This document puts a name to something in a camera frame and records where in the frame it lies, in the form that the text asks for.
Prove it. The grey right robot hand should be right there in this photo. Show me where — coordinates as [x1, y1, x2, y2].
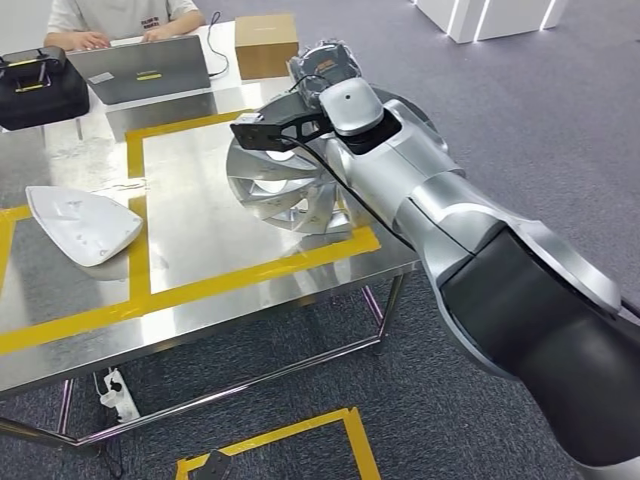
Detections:
[287, 39, 364, 111]

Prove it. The grey plastic wheel cover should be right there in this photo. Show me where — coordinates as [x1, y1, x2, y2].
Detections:
[226, 86, 441, 236]

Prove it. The stainless steel workbench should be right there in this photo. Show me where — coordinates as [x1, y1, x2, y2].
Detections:
[0, 72, 421, 452]

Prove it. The white plastic shell part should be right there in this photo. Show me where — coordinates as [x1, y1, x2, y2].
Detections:
[25, 185, 144, 268]

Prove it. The brown cardboard box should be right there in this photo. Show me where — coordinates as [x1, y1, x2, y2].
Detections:
[234, 13, 300, 82]

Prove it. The white plinth with light strips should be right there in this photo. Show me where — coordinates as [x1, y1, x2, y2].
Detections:
[412, 0, 571, 45]

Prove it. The grey laptop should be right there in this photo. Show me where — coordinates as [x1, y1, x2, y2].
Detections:
[66, 34, 213, 107]

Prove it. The person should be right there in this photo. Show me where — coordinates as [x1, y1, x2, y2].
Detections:
[43, 0, 207, 53]

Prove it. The black carry bag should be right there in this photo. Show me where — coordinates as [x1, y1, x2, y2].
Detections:
[0, 58, 91, 132]

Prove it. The black device with yellow strips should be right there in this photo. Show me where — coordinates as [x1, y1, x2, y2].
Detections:
[0, 46, 67, 94]

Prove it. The black robot foot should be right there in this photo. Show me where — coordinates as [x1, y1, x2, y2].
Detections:
[193, 449, 232, 480]

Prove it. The white power strip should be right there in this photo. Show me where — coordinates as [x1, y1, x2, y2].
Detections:
[97, 368, 142, 424]

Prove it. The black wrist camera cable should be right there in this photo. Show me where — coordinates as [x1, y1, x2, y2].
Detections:
[279, 135, 416, 250]

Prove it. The black laptop cable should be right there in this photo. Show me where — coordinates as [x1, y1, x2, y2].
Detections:
[205, 9, 231, 79]

